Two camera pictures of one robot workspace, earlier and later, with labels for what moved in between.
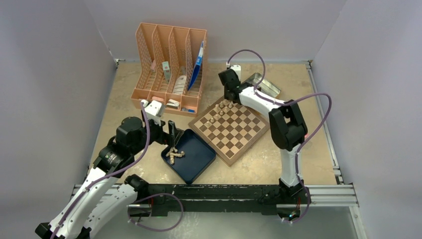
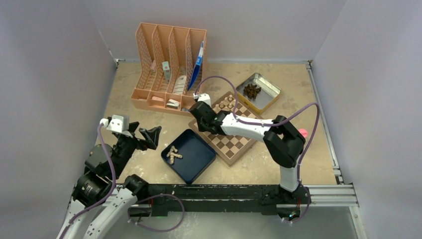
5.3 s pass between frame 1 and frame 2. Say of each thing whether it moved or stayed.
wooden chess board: stayed
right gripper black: moved
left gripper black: moved
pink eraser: stayed
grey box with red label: stayed
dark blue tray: stayed
